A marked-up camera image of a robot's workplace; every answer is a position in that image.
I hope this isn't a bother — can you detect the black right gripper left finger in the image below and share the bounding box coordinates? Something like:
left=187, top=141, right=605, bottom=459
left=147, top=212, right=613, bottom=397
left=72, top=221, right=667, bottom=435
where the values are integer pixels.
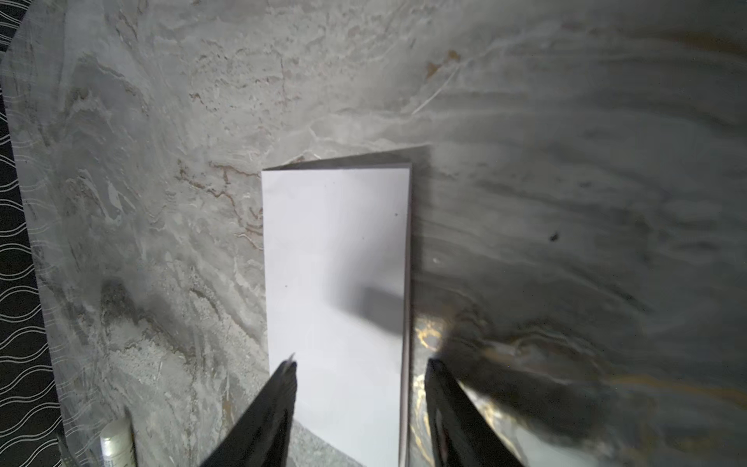
left=202, top=358, right=298, bottom=467

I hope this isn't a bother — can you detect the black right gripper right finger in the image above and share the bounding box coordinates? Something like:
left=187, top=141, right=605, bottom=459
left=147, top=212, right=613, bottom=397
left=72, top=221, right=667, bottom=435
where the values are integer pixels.
left=425, top=358, right=521, bottom=467

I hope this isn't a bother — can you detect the white glue stick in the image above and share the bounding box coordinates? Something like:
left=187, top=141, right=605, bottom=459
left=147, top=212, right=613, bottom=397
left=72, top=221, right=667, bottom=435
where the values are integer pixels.
left=99, top=416, right=137, bottom=467

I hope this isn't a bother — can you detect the white paper letter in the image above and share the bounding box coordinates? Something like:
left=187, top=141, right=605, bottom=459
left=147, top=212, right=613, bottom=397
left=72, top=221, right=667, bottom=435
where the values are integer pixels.
left=261, top=146, right=430, bottom=466

